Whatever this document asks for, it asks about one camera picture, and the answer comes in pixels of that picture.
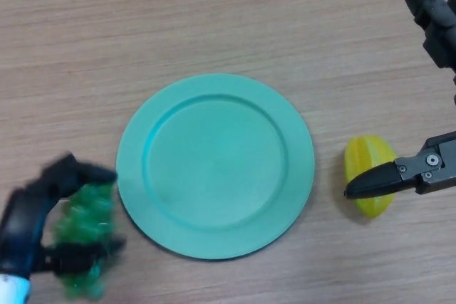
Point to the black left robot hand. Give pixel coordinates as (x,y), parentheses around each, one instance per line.
(21,218)

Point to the yellow starfruit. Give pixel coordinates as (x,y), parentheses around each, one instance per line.
(360,154)

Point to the green plastic grape bunch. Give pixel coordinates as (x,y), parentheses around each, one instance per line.
(85,218)

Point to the round green plate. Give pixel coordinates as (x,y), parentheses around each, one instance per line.
(217,168)

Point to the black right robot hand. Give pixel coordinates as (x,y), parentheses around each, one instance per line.
(377,183)

